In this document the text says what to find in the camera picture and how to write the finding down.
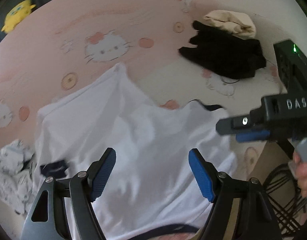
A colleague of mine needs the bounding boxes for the person's right hand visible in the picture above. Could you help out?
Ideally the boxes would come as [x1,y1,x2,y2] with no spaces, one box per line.
[288,151,307,198]

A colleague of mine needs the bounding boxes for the yellow plush toy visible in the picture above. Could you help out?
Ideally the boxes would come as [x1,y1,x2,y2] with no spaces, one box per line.
[0,0,36,34]

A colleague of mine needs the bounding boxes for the black power strip green light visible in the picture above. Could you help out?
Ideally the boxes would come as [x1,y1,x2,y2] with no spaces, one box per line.
[273,40,307,93]

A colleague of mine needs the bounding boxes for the black folded garment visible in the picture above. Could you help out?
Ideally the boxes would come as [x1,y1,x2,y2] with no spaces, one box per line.
[178,21,266,80]

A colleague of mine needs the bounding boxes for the beige folded garment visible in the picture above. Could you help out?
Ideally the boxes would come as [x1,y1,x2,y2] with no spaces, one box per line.
[203,10,256,39]

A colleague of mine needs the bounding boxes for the black wire rack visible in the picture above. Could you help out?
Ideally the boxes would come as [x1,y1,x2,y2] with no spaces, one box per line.
[262,163,307,239]

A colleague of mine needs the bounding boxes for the white navy-trimmed t-shirt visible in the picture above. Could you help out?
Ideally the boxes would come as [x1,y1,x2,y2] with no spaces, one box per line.
[35,63,237,239]

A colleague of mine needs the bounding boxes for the light grey patterned pyjama garment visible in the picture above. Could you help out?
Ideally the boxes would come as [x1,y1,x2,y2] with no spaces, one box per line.
[0,139,36,215]

